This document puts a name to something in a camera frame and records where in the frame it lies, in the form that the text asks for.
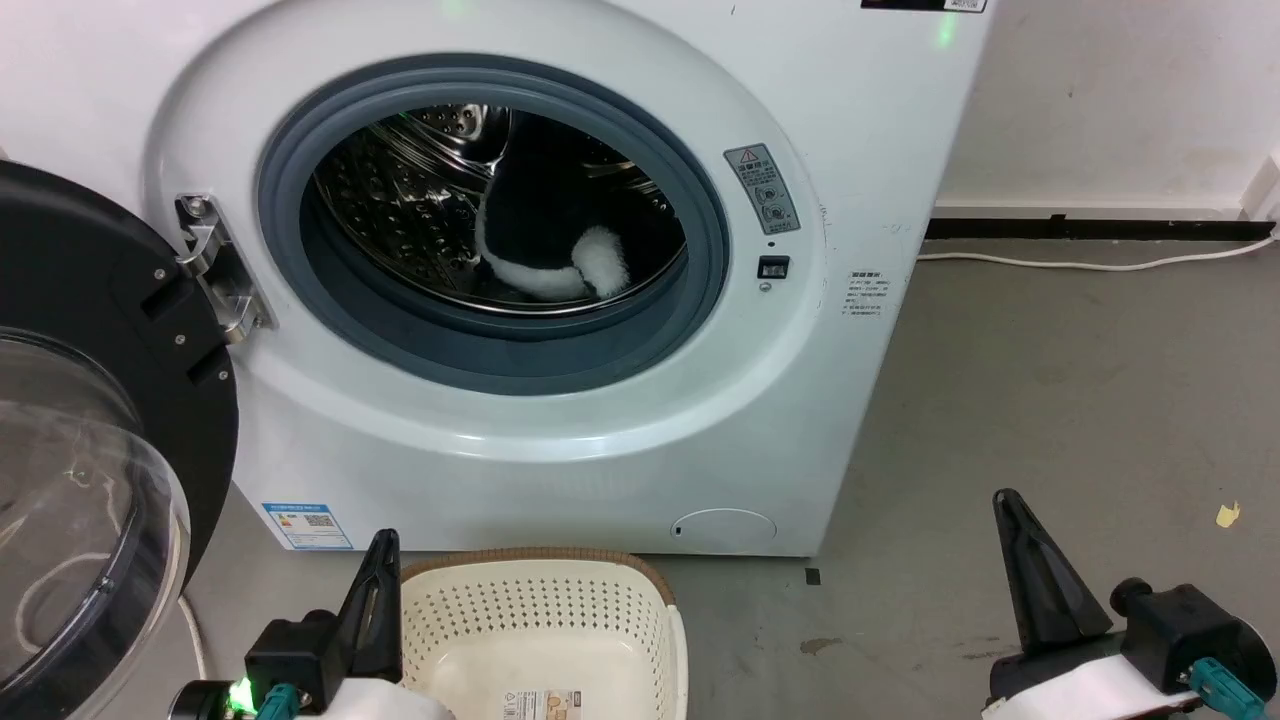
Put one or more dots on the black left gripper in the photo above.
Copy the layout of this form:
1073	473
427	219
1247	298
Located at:
295	650

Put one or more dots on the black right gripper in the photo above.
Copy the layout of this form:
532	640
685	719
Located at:
1190	635

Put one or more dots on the black and white plush laundry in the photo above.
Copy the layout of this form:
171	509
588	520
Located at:
545	200

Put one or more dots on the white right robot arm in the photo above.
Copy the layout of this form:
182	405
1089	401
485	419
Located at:
1090	695

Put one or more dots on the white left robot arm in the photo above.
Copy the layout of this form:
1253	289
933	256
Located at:
400	704

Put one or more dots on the cream perforated laundry basket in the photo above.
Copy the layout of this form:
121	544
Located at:
540	610

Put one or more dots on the paper label inside basket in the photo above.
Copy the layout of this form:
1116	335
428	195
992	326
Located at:
540	706

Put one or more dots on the white front-load washing machine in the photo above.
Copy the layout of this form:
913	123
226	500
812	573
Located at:
860	150

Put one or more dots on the blue energy label sticker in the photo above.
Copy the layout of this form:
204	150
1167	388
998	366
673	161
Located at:
307	526

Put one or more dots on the yellow paper scrap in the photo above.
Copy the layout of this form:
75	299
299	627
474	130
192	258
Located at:
1227	515

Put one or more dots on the round filter cover flap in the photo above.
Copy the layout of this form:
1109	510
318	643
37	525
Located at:
723	527

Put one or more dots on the small printed text sticker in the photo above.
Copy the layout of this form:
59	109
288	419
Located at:
868	293

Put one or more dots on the black baseboard strip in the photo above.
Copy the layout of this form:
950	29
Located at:
1100	229

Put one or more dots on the chrome door hinge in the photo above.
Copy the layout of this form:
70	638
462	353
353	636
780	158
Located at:
222	270

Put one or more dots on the steel washer drum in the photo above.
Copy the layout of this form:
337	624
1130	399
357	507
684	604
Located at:
400	200

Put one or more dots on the grey rubber door gasket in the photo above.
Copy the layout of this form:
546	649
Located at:
279	210

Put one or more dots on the black door latch socket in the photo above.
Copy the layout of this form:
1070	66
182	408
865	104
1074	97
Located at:
773	267

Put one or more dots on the black washer door with glass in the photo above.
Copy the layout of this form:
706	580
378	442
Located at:
100	260

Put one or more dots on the grey warning sticker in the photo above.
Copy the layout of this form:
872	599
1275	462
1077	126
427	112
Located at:
762	188

